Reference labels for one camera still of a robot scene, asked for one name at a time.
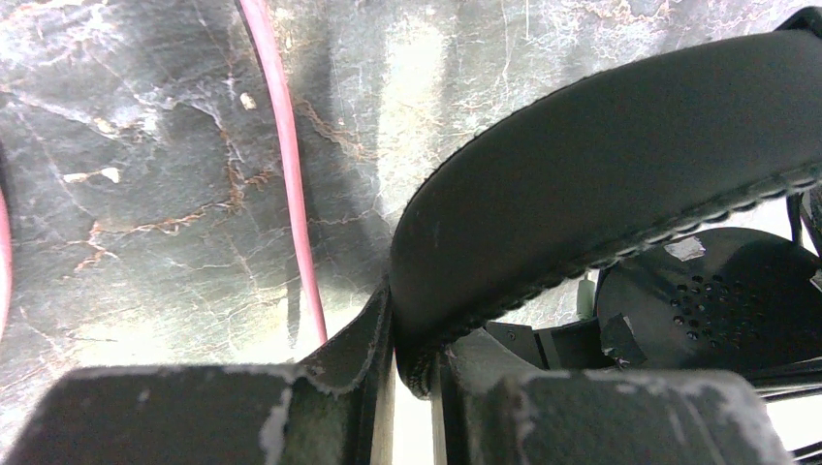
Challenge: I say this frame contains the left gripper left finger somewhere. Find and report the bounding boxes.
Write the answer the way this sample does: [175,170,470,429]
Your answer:
[7,284,394,464]

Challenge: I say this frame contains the black headphones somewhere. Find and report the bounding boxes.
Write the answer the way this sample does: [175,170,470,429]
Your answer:
[388,7,821,398]

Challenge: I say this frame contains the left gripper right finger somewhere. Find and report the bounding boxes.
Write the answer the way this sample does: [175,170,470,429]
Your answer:
[431,329,793,464]

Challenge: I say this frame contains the pink headphone cable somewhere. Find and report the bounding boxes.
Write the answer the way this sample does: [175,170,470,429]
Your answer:
[0,0,330,347]

